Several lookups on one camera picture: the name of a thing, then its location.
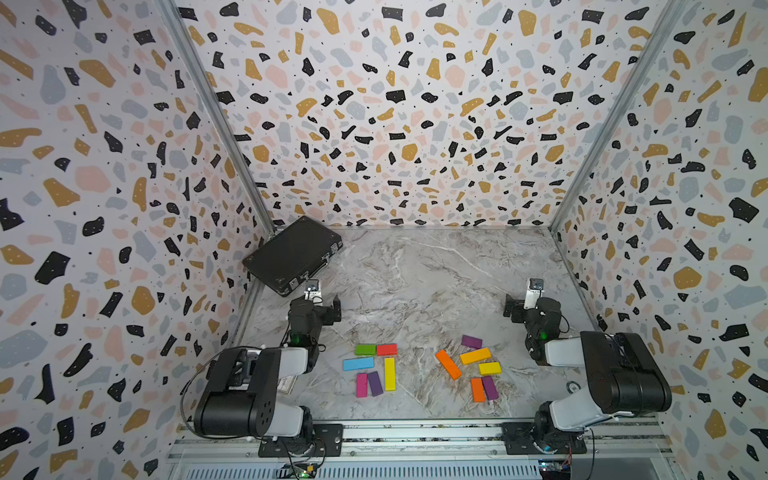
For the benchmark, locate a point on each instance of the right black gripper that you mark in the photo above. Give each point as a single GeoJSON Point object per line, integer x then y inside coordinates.
{"type": "Point", "coordinates": [519, 309]}

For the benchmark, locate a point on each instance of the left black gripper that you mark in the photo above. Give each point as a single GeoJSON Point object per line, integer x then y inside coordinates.
{"type": "Point", "coordinates": [325, 313]}

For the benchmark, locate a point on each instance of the green block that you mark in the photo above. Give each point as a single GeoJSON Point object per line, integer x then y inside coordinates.
{"type": "Point", "coordinates": [365, 350]}

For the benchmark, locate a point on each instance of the red block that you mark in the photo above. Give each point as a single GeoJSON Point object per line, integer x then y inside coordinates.
{"type": "Point", "coordinates": [386, 350]}

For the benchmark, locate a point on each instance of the yellow long block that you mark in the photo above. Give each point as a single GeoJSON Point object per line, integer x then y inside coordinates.
{"type": "Point", "coordinates": [390, 374]}

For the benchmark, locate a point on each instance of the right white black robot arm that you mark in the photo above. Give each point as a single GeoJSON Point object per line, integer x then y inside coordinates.
{"type": "Point", "coordinates": [623, 379]}

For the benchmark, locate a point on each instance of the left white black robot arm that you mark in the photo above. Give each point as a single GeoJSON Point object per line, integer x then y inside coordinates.
{"type": "Point", "coordinates": [241, 400]}

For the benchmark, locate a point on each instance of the purple block top right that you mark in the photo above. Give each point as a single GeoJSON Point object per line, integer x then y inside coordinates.
{"type": "Point", "coordinates": [471, 342]}

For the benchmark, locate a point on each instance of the amber long block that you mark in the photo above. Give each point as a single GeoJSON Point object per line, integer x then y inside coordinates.
{"type": "Point", "coordinates": [475, 356]}

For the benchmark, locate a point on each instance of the yellow short block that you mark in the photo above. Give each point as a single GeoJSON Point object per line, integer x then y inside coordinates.
{"type": "Point", "coordinates": [489, 368]}

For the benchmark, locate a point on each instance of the light blue long block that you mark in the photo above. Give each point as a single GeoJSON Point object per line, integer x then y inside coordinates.
{"type": "Point", "coordinates": [356, 364]}

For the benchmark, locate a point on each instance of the black flat case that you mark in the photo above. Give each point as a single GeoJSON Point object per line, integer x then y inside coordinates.
{"type": "Point", "coordinates": [294, 255]}

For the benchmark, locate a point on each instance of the magenta block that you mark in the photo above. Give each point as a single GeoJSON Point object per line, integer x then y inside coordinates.
{"type": "Point", "coordinates": [361, 385]}

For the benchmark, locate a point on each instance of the small printed card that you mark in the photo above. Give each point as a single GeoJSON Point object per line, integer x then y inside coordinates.
{"type": "Point", "coordinates": [286, 385]}

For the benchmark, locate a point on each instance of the orange long block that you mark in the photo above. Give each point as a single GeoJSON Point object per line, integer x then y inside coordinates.
{"type": "Point", "coordinates": [448, 364]}

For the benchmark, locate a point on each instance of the purple block bottom right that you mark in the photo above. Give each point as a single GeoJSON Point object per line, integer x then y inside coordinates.
{"type": "Point", "coordinates": [490, 389]}

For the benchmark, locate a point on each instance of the orange short block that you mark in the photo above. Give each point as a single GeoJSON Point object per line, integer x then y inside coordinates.
{"type": "Point", "coordinates": [478, 391]}

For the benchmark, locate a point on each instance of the purple block left group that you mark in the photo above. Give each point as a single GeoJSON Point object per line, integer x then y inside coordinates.
{"type": "Point", "coordinates": [375, 384]}

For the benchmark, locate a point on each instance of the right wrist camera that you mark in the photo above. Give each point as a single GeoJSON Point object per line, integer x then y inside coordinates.
{"type": "Point", "coordinates": [534, 290]}

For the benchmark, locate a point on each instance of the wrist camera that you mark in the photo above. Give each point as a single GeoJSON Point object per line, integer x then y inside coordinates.
{"type": "Point", "coordinates": [313, 292]}
{"type": "Point", "coordinates": [534, 290]}

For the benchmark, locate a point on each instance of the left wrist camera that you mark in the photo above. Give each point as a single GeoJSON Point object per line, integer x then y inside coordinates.
{"type": "Point", "coordinates": [313, 292]}

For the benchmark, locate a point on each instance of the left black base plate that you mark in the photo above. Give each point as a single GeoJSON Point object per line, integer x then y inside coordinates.
{"type": "Point", "coordinates": [319, 440]}

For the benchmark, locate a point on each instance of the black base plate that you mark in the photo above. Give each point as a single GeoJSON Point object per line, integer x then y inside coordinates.
{"type": "Point", "coordinates": [319, 440]}
{"type": "Point", "coordinates": [526, 438]}

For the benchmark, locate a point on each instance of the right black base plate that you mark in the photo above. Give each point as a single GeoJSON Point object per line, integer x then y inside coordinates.
{"type": "Point", "coordinates": [526, 438]}

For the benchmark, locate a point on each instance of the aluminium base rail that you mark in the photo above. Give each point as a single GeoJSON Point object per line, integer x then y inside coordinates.
{"type": "Point", "coordinates": [433, 449]}

